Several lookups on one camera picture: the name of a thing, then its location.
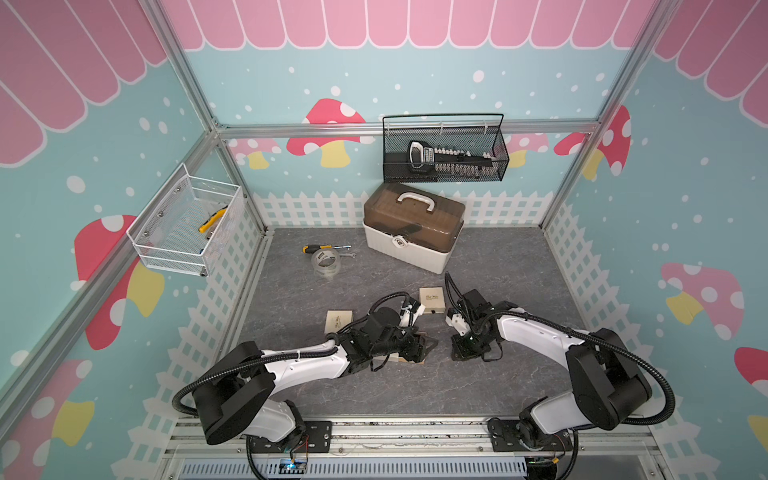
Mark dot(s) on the cream square gift box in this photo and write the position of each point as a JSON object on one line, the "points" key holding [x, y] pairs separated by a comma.
{"points": [[413, 354]]}

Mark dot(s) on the yellow utility knife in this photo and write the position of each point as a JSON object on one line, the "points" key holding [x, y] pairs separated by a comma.
{"points": [[212, 221]]}

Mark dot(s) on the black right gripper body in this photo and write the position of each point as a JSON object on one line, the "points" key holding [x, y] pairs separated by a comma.
{"points": [[469, 345]]}

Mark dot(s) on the yellow black handled screwdriver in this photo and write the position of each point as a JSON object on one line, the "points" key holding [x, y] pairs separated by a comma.
{"points": [[313, 248]]}

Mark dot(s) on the small cream printed gift box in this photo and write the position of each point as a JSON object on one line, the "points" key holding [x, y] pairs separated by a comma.
{"points": [[433, 300]]}

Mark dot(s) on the socket wrench set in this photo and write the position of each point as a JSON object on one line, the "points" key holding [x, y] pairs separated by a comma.
{"points": [[423, 158]]}

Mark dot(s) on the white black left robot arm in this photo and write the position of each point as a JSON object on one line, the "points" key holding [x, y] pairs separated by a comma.
{"points": [[235, 396]]}

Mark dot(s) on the clear packing tape roll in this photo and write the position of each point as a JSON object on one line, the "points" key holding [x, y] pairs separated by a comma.
{"points": [[326, 263]]}

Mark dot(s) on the white wire wall basket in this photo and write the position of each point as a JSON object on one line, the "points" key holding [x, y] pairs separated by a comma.
{"points": [[165, 234]]}

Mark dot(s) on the black wire wall basket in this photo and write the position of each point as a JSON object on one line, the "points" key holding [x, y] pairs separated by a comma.
{"points": [[477, 133]]}

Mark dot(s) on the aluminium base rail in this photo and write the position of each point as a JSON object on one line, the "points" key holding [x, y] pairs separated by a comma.
{"points": [[463, 447]]}

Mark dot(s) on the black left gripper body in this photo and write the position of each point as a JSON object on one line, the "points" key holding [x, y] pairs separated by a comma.
{"points": [[405, 346]]}

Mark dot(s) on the white storage box brown lid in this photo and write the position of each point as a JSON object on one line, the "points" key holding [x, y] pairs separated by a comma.
{"points": [[414, 226]]}

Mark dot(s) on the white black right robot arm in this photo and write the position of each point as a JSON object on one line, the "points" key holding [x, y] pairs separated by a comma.
{"points": [[609, 385]]}

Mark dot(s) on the cream drawer-style jewelry box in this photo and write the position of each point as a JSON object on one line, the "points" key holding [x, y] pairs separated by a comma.
{"points": [[337, 319]]}

